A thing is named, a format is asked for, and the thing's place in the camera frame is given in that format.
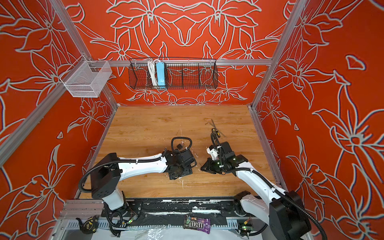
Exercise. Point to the small green circuit board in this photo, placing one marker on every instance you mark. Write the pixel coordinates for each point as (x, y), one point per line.
(245, 228)

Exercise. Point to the black tape measure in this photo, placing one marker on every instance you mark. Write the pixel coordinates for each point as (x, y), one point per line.
(90, 226)

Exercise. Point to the purple candy bag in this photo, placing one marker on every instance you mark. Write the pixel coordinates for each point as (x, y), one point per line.
(197, 224)

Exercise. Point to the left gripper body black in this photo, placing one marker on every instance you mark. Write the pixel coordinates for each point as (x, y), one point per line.
(183, 171)

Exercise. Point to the light blue box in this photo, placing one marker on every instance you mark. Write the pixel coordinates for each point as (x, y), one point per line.
(160, 67)

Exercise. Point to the black yellow screwdriver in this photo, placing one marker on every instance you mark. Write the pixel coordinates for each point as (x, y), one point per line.
(216, 132)

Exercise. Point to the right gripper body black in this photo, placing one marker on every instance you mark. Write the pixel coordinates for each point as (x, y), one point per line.
(218, 165)

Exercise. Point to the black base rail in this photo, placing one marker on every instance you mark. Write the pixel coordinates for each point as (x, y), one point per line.
(150, 213)

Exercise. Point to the black wire wall basket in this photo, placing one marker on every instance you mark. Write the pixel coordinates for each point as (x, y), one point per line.
(180, 74)

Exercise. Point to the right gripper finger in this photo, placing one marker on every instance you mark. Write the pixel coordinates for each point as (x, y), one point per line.
(206, 165)
(208, 171)

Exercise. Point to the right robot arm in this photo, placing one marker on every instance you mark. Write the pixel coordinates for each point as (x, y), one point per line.
(283, 212)

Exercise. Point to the white mesh basket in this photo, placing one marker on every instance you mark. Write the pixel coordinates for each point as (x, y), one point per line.
(84, 81)

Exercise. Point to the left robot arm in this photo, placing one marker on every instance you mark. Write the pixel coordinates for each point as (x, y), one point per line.
(102, 180)

